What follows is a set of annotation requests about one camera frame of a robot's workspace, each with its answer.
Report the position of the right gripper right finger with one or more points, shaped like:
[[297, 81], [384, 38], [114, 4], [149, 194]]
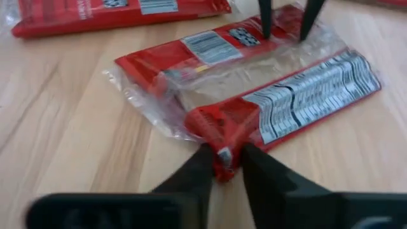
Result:
[[280, 203]]

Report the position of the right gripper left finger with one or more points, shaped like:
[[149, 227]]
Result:
[[190, 191]]

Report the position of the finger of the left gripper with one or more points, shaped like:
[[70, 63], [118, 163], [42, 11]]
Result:
[[310, 19], [266, 19]]

